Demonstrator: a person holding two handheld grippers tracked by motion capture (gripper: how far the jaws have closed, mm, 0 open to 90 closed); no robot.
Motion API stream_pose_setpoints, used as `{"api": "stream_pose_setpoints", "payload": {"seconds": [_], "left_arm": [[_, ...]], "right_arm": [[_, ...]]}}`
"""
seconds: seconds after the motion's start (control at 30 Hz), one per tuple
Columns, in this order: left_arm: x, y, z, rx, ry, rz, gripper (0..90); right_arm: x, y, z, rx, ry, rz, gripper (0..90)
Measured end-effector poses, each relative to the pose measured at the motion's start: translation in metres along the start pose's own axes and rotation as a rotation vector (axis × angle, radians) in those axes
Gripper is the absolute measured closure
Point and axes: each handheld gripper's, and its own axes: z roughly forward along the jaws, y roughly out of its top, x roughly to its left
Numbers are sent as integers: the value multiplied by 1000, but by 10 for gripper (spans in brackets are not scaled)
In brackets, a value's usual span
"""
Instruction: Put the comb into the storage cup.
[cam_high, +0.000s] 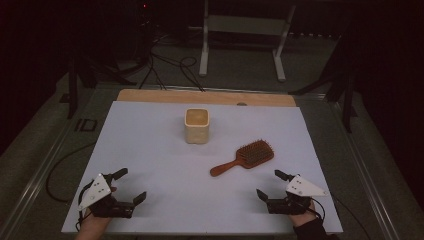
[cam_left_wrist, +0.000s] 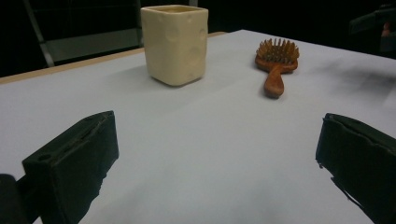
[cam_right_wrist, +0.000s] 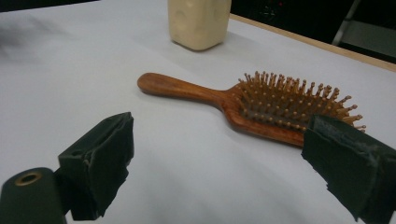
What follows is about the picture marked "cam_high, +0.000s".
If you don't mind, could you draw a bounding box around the metal floor rail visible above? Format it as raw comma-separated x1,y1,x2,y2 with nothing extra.
0,114,84,240
328,99,401,240

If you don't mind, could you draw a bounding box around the white metal stand frame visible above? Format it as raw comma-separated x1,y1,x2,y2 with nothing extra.
198,0,297,83

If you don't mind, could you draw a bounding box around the black rectangular floor frame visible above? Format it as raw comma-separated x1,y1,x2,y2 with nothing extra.
73,118,99,133

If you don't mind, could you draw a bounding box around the black floor cables bundle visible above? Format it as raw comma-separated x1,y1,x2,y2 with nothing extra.
138,33,206,93

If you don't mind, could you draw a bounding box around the black floor cable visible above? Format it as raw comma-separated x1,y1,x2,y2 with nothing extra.
45,141,98,203
332,194,373,240

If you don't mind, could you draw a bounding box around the person's left hand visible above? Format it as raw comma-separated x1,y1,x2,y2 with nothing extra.
79,186,118,234

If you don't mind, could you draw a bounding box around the right hand-held gripper cable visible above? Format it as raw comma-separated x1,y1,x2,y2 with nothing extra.
309,196,326,222

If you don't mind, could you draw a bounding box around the left hand-held gripper cable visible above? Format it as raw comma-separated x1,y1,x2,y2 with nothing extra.
75,181,98,232

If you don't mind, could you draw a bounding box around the brown wooden hairbrush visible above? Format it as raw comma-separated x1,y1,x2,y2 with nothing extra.
209,139,275,178

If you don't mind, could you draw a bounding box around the black metal stand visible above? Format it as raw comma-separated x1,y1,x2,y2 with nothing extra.
59,49,138,120
288,33,360,134

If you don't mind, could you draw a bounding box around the white table mat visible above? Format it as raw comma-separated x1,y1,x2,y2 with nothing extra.
60,100,344,235

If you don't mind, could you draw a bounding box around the person's right hand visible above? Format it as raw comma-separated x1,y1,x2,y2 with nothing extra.
288,200,320,228

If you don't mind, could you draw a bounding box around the hand-held gripper cable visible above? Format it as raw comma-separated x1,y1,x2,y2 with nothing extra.
75,181,98,232
309,196,326,222

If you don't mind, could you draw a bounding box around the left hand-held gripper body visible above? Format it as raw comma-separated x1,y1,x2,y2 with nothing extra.
77,172,137,220

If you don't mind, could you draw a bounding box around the beige square holder cup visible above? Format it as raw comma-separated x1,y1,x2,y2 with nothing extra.
184,107,211,145

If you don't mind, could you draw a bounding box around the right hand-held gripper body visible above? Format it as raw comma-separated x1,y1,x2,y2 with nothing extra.
265,173,330,216

